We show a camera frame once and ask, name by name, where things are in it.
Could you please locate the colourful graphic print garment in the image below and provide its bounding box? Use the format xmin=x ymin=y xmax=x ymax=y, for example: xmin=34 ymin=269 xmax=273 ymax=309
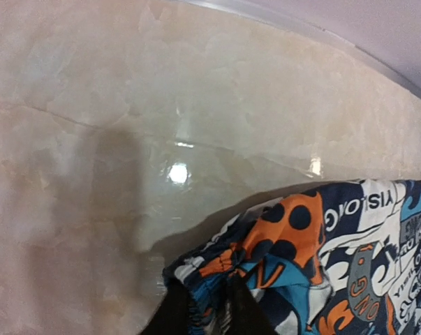
xmin=163 ymin=179 xmax=421 ymax=334

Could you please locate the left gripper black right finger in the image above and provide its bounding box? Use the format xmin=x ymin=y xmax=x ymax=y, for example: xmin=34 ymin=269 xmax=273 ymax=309
xmin=227 ymin=275 xmax=276 ymax=335

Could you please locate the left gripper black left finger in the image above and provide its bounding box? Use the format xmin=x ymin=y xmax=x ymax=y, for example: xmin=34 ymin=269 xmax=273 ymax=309
xmin=143 ymin=281 xmax=191 ymax=335

